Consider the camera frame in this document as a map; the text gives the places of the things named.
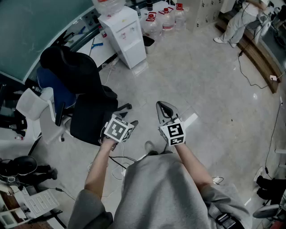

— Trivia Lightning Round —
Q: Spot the white water dispenser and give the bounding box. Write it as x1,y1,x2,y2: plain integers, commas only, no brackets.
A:
97,5,147,69

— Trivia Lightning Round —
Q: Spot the person's grey shirt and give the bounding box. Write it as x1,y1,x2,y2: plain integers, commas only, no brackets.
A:
67,153,253,229

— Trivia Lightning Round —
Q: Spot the grey trash bin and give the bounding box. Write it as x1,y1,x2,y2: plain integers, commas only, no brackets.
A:
142,35,156,55

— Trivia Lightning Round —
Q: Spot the blue handled clamp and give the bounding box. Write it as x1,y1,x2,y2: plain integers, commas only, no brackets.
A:
90,38,104,56

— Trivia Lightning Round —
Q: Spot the person's left forearm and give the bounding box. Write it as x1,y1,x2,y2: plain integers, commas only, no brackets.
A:
84,137,118,199

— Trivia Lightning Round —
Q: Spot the black power cable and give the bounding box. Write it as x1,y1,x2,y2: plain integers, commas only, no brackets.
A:
237,51,269,89

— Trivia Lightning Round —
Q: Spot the black equipment base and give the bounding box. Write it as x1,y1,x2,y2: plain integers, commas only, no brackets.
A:
256,175,286,202

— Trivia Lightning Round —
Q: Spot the black helmet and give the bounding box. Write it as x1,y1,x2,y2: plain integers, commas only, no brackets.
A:
11,156,38,177

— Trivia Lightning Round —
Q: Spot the white office chair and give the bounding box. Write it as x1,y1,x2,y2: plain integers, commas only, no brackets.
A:
16,87,74,145

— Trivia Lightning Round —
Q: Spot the white slotted rack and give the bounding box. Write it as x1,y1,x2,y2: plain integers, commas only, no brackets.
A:
23,189,60,219

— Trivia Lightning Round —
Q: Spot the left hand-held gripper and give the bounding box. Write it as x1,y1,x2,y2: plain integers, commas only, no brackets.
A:
104,114,135,143

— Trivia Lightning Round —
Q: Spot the person's right forearm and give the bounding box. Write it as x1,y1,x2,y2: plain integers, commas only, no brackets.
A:
174,142,214,191

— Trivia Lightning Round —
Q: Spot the beige locker cabinet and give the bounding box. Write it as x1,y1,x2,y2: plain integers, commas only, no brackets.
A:
186,0,224,32

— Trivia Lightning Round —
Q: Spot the large clear dispenser water bottle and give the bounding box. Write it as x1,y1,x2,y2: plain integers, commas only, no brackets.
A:
91,0,126,17

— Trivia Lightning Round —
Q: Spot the brown wooden counter base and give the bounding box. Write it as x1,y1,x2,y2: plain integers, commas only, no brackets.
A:
215,13,282,94

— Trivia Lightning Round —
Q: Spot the clear water jug red cap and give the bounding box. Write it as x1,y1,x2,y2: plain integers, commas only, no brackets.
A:
158,7,176,38
142,11,163,42
174,3,187,32

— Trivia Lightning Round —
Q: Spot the black shoulder strap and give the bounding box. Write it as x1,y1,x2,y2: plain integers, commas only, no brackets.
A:
205,201,243,229

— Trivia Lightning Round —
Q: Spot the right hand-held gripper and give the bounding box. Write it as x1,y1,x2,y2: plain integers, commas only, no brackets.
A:
156,101,186,147

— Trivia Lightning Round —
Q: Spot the black office chair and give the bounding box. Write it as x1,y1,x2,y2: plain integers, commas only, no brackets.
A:
40,46,132,146

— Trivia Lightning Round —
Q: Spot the blue office chair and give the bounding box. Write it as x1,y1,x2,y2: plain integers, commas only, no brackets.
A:
36,66,77,112

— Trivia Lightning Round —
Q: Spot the person's left white shoe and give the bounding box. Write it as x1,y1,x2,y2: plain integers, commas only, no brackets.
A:
144,140,157,156

